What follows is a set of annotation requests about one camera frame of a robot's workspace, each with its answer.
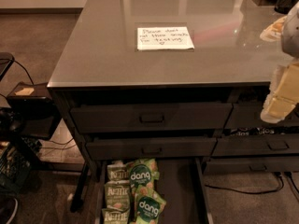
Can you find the dark snack bags in drawer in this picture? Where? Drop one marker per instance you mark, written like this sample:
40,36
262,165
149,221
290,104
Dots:
262,131

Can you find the white handwritten paper note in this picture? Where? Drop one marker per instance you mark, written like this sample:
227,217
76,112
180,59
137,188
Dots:
163,38

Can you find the kettle chip bag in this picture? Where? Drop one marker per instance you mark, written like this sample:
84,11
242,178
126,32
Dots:
113,216
117,195
117,171

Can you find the top left drawer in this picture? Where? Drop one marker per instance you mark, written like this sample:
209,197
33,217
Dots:
150,117

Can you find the open bottom left drawer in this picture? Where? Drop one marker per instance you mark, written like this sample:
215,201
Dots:
182,185

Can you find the middle left drawer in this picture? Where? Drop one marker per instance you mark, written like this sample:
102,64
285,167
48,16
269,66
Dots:
167,147

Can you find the bottom right drawer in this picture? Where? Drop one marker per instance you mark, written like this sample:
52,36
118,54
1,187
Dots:
245,165

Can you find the black box with label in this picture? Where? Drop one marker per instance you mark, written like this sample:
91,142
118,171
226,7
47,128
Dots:
37,108

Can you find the middle right drawer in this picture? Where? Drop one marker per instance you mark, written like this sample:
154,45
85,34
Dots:
259,145

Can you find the dark cabinet with glass top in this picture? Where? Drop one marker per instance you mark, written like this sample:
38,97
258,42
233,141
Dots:
101,65

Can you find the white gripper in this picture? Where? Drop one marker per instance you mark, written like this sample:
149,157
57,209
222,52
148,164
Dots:
291,32

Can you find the front kettle chip bag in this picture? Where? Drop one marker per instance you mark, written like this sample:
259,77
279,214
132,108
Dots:
113,216

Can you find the green dang chip bag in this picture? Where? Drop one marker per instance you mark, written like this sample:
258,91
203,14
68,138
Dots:
148,206
142,172

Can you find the rear kettle chip bag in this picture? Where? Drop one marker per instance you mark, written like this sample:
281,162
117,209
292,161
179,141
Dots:
117,171

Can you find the middle kettle chip bag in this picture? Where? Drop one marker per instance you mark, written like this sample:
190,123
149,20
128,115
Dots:
117,195

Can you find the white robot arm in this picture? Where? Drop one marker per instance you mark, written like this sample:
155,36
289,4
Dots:
286,31

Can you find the top right drawer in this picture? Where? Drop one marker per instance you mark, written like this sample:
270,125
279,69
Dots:
247,115

